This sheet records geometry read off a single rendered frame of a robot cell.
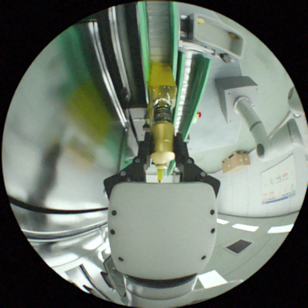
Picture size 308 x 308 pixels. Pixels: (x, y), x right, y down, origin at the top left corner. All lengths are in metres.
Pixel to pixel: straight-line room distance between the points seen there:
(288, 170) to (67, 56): 3.82
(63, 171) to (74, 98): 0.11
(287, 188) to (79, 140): 3.86
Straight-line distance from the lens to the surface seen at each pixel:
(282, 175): 3.77
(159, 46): 0.36
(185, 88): 0.43
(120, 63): 0.48
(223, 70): 0.59
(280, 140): 0.39
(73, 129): 0.17
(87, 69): 0.21
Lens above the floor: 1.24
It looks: 23 degrees down
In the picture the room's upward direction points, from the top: 179 degrees counter-clockwise
